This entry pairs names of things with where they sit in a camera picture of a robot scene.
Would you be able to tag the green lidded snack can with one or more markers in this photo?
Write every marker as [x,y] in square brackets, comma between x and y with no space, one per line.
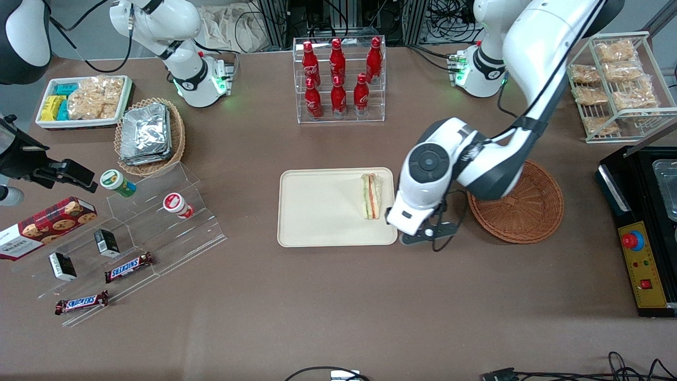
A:
[117,182]

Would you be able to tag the oval tan wicker basket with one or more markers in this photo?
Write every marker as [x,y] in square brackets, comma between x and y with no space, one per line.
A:
[177,137]

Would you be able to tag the large clear bag of crackers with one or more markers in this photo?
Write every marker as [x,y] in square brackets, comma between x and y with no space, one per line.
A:
[95,98]

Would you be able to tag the clear bag of fried snacks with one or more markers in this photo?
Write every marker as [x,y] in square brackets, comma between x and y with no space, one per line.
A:
[634,98]
[600,126]
[585,73]
[624,71]
[616,51]
[590,96]

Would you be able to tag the clear acrylic bottle rack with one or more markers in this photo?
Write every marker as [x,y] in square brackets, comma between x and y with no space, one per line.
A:
[342,119]

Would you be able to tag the silver foil packs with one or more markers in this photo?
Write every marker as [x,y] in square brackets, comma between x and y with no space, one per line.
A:
[145,132]

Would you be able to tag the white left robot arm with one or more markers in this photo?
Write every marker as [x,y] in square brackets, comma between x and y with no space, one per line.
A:
[534,42]

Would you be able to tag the clear acrylic step display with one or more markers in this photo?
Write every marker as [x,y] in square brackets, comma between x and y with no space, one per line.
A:
[174,238]

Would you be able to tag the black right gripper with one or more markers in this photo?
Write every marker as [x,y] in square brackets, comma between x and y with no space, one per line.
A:
[20,160]

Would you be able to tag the beige plastic tray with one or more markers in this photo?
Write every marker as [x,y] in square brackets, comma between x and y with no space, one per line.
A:
[328,207]

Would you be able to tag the small white device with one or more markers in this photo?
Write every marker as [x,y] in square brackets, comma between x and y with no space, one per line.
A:
[345,375]

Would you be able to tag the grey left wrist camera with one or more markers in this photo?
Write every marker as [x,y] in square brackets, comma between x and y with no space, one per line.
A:
[441,231]

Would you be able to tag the white rectangular snack tray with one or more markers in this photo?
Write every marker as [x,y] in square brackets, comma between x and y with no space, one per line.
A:
[79,124]

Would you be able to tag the red cola bottle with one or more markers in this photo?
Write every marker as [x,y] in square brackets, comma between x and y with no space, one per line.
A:
[374,59]
[361,96]
[310,63]
[339,98]
[313,100]
[337,59]

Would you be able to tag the small black box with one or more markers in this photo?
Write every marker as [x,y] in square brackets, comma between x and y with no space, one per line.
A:
[62,266]
[107,243]

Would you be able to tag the beige crumpled cloth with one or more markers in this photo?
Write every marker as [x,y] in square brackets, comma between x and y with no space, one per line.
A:
[227,26]

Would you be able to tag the teal snack pack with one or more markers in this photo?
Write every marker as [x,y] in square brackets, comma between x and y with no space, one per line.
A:
[63,111]
[67,88]

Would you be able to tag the black control box yellow panel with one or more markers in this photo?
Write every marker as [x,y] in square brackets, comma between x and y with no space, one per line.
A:
[642,264]

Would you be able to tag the red lidded snack can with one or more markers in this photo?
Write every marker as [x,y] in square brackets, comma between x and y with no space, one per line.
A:
[176,205]

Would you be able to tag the brown Snickers bar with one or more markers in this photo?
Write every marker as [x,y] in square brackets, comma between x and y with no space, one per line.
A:
[128,267]
[81,302]

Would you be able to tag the triangle sandwich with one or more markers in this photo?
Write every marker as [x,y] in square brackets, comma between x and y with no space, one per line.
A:
[372,196]

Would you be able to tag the red tartan cookie box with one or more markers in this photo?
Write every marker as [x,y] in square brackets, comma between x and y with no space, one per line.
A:
[47,227]

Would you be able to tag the round brown wicker basket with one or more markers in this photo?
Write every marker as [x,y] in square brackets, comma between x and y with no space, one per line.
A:
[534,211]

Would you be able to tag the yellow snack pack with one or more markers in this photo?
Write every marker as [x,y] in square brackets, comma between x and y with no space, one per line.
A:
[50,108]

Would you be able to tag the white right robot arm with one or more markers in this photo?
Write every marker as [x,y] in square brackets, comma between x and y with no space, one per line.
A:
[158,21]

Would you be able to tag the clear plastic container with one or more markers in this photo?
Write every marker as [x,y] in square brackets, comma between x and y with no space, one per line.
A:
[667,190]

